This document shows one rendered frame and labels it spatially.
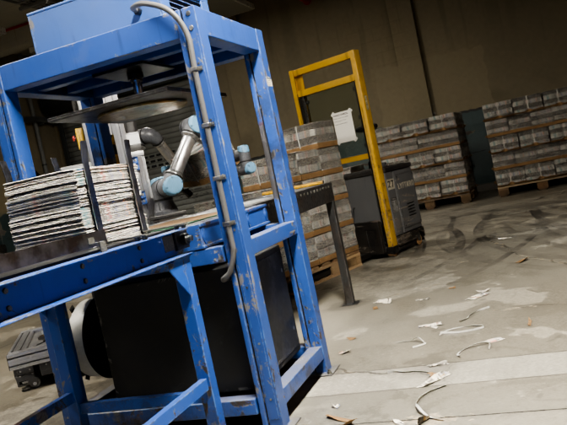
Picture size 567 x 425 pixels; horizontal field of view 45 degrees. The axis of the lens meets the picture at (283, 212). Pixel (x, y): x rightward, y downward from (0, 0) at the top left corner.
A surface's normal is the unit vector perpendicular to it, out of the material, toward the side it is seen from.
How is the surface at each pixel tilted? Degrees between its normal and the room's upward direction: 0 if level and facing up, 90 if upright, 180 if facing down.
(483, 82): 90
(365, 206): 90
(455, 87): 90
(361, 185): 90
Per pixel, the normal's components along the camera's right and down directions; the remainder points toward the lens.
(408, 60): -0.33, 0.12
